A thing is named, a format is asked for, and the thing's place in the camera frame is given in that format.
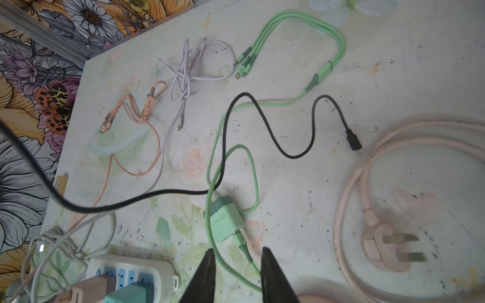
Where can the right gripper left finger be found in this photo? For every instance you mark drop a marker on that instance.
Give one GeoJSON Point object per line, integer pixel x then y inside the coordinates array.
{"type": "Point", "coordinates": [201, 288]}

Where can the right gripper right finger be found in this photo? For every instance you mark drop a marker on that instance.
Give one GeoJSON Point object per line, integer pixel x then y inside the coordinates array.
{"type": "Point", "coordinates": [275, 287]}

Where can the teal charger plug light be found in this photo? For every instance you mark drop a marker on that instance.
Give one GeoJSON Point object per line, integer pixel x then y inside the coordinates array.
{"type": "Point", "coordinates": [137, 292]}

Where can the green charger plug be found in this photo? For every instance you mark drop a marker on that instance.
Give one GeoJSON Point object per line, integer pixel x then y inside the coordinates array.
{"type": "Point", "coordinates": [225, 219]}

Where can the white blue power strip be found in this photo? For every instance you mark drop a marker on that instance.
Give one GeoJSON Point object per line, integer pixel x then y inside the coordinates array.
{"type": "Point", "coordinates": [128, 270]}

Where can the pink charger plug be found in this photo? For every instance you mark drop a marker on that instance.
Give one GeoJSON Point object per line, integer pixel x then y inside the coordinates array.
{"type": "Point", "coordinates": [94, 289]}

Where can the gold tag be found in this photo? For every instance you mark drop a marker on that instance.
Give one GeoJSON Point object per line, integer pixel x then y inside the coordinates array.
{"type": "Point", "coordinates": [61, 183]}

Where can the white paper butterfly far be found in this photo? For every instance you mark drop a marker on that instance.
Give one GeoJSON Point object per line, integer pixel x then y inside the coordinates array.
{"type": "Point", "coordinates": [367, 7]}

